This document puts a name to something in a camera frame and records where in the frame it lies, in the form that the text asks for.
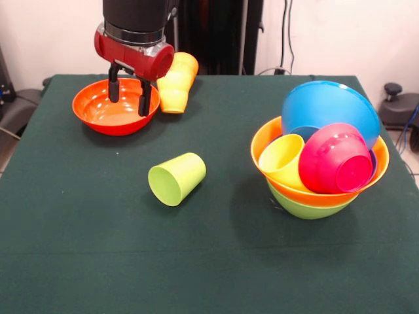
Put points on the orange cup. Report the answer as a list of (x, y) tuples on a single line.
[(186, 63)]

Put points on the red bowl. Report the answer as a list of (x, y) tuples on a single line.
[(98, 117)]

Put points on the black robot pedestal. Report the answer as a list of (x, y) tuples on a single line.
[(222, 36)]

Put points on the green cup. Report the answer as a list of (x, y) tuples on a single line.
[(173, 183)]

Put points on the large orange bowl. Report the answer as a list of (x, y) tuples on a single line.
[(327, 199)]

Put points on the yellow-orange cup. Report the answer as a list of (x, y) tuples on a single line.
[(173, 103)]

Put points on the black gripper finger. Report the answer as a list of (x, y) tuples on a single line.
[(145, 98), (114, 88)]

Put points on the small pink bowl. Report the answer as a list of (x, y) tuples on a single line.
[(330, 163)]

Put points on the dark green tablecloth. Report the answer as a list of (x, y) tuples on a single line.
[(131, 245)]

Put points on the purple bowl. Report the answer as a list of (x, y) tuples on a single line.
[(374, 162)]

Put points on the green bowl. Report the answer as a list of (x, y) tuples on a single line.
[(304, 209)]

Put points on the black equipment box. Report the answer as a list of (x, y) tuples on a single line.
[(5, 85)]

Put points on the blue bowl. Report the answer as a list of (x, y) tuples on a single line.
[(327, 104)]

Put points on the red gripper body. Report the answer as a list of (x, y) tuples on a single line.
[(137, 60)]

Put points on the yellow cup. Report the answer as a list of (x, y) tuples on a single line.
[(175, 81), (281, 157)]

